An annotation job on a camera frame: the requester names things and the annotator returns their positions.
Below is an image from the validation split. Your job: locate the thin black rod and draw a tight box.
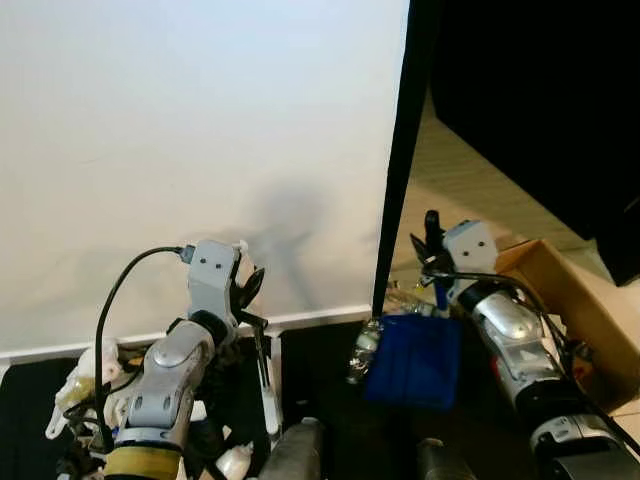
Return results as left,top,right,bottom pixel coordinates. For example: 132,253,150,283
238,309,274,403

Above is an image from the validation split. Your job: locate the white plastic bar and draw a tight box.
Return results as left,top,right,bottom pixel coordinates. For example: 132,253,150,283
259,333,284,438

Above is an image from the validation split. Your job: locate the clear plastic bottle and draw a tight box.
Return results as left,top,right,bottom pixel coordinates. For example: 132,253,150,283
346,318,387,387

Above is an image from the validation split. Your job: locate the white baseboard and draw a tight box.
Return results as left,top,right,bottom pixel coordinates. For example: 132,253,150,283
0,303,377,359

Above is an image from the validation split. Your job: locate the white paper scrap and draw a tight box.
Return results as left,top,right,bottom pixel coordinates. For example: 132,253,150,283
538,313,569,353

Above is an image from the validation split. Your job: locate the brown cardboard box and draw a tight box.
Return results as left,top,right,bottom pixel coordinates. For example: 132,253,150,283
494,238,640,413

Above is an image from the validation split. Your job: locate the grey left robot leg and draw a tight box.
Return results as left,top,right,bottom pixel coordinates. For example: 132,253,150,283
257,417,327,480

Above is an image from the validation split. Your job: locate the grey robot leg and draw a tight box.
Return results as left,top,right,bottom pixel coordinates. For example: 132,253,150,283
414,437,477,480
257,417,327,480

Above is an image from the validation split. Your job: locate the small white paper wad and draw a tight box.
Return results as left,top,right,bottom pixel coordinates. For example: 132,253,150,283
213,443,253,480

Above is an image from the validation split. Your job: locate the white crumpled paper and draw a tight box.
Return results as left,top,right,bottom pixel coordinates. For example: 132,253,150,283
44,338,136,443

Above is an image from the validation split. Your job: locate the large black cabinet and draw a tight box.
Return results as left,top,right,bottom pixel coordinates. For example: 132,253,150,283
430,0,640,289

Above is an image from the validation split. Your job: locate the grey right robot leg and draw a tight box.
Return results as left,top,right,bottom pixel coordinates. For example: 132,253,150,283
414,437,477,480

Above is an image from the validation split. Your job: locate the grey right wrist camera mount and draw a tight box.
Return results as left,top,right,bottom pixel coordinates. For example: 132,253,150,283
443,220,499,303

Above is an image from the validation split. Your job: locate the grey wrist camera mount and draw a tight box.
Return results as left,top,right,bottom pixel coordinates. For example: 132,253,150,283
185,238,244,323
443,220,499,303

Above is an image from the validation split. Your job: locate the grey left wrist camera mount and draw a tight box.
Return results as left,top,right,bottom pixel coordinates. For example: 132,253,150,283
185,238,244,323

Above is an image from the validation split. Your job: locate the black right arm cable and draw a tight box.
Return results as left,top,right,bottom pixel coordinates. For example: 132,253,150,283
420,262,573,366

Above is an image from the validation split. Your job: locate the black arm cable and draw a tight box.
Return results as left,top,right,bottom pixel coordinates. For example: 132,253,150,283
420,262,573,366
92,245,191,453

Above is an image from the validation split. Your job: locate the black door frame edge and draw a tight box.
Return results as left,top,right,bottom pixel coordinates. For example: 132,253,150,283
371,0,444,319

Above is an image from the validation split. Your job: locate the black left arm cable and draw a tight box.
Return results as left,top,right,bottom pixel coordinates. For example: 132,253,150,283
92,245,191,453

